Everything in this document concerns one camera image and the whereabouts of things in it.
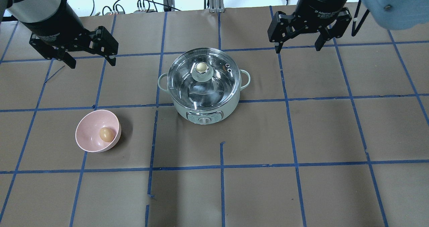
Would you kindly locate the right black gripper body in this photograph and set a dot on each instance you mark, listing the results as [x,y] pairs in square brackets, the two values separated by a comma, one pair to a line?
[319,5]

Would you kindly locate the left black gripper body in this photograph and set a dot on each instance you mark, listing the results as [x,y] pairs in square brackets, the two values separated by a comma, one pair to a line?
[57,23]

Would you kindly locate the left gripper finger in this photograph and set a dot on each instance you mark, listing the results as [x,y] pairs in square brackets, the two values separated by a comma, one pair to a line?
[51,52]
[102,43]

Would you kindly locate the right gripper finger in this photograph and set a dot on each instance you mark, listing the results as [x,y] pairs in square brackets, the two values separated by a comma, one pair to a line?
[281,29]
[336,31]

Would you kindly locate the brown egg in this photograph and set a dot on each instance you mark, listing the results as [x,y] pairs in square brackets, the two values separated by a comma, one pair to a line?
[106,134]

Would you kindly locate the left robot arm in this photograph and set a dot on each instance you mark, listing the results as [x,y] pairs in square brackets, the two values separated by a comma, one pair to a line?
[27,11]

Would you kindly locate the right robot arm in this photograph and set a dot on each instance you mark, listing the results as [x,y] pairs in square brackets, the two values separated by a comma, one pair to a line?
[389,14]

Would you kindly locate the pale green electric pot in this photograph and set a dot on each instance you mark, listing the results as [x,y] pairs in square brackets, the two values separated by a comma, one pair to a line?
[205,85]

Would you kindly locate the black power adapter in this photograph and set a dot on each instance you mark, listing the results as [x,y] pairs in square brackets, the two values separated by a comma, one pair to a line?
[168,5]

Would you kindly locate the pink bowl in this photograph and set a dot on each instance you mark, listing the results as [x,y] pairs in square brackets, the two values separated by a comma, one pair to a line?
[87,131]

